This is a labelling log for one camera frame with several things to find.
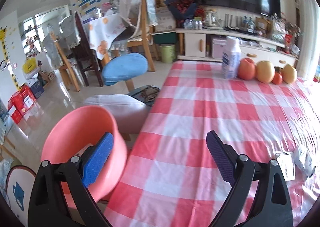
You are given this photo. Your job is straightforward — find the white paper wrapper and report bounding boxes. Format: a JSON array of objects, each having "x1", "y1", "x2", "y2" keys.
[{"x1": 275, "y1": 151, "x2": 296, "y2": 181}]

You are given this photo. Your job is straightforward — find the white round lid wrapper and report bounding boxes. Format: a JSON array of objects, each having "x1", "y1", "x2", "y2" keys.
[{"x1": 293, "y1": 145, "x2": 316, "y2": 177}]

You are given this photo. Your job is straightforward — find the pink plastic trash bucket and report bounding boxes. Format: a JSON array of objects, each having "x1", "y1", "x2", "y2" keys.
[{"x1": 41, "y1": 105, "x2": 127, "y2": 202}]

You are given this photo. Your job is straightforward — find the red white checkered tablecloth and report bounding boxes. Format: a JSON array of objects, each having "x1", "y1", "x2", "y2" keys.
[{"x1": 104, "y1": 61, "x2": 319, "y2": 226}]

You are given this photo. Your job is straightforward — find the red gift boxes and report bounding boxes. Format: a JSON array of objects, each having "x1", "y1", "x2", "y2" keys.
[{"x1": 8, "y1": 84, "x2": 36, "y2": 124}]

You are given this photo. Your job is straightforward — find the white cushioned stool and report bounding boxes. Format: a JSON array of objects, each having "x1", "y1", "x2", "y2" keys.
[{"x1": 82, "y1": 94, "x2": 150, "y2": 134}]

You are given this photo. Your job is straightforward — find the orange tangerine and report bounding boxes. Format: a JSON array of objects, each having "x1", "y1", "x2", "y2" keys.
[{"x1": 272, "y1": 72, "x2": 283, "y2": 85}]

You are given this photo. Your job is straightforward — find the large yellow pear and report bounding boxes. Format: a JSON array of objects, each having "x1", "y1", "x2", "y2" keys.
[{"x1": 255, "y1": 61, "x2": 275, "y2": 83}]

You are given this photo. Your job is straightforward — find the light wooden chair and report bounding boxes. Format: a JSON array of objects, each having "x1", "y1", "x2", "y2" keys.
[{"x1": 43, "y1": 31, "x2": 80, "y2": 92}]

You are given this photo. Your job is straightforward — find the red apple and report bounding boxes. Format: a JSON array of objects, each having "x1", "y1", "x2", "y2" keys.
[{"x1": 238, "y1": 58, "x2": 256, "y2": 80}]

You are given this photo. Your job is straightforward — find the cartoon patterned floor mat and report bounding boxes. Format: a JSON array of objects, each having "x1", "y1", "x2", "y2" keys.
[{"x1": 128, "y1": 85, "x2": 160, "y2": 107}]

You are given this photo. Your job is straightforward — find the dark wooden chair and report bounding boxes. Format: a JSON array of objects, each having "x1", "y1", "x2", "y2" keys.
[{"x1": 71, "y1": 12, "x2": 104, "y2": 87}]

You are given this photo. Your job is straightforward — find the white blue drink bottle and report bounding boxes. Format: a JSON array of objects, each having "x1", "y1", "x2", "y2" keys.
[{"x1": 222, "y1": 36, "x2": 241, "y2": 79}]

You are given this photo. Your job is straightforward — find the blue cushioned stool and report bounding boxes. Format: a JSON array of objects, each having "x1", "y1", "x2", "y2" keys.
[{"x1": 101, "y1": 52, "x2": 148, "y2": 85}]

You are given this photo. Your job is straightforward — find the pink storage box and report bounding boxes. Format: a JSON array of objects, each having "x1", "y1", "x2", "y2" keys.
[{"x1": 212, "y1": 38, "x2": 227, "y2": 59}]

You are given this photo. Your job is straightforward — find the cream tv cabinet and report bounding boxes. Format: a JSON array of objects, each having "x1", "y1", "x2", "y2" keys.
[{"x1": 176, "y1": 5, "x2": 299, "y2": 68}]

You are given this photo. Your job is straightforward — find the white orange patterned cloth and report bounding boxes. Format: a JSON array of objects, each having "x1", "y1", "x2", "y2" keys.
[{"x1": 85, "y1": 13, "x2": 126, "y2": 61}]

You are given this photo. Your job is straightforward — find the green waste bin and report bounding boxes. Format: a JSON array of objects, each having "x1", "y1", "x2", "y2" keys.
[{"x1": 159, "y1": 44, "x2": 176, "y2": 64}]

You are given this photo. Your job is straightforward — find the dark flower bouquet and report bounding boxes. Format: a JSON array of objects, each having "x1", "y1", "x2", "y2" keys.
[{"x1": 164, "y1": 0, "x2": 206, "y2": 20}]

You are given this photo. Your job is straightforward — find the giraffe height wall sticker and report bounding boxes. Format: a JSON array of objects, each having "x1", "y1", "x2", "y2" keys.
[{"x1": 1, "y1": 26, "x2": 21, "y2": 90}]

